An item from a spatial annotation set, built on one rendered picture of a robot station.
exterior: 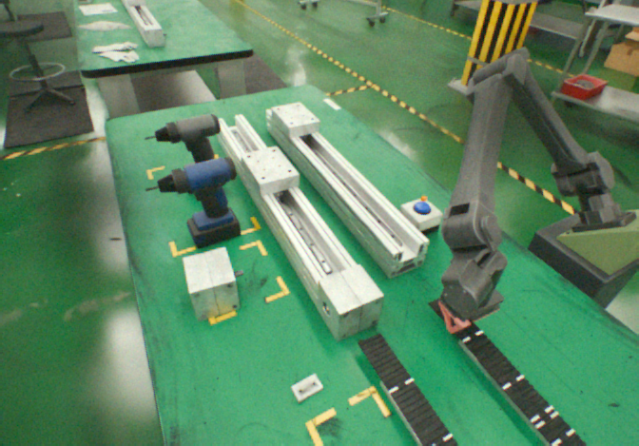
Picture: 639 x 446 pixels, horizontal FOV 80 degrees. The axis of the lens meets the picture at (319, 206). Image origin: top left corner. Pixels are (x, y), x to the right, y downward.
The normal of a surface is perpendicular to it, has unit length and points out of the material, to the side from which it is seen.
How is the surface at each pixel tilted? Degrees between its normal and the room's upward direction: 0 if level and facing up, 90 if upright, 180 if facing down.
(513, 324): 0
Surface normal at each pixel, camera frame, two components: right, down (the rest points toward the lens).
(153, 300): 0.03, -0.77
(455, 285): -0.69, 0.45
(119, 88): 0.46, 0.57
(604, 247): -0.88, 0.29
